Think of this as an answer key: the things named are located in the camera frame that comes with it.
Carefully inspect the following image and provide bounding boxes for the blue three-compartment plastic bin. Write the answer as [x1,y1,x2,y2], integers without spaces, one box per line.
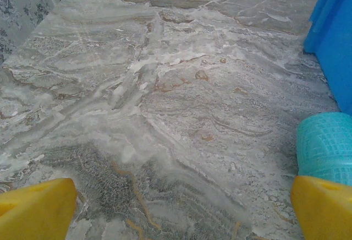
[303,0,352,113]

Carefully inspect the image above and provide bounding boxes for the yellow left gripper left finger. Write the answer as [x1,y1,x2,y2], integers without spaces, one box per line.
[0,178,78,240]

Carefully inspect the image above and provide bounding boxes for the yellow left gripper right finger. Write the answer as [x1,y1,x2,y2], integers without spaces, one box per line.
[290,175,352,240]

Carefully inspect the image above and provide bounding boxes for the teal cylindrical roll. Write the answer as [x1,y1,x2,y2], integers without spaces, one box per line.
[296,111,352,188]

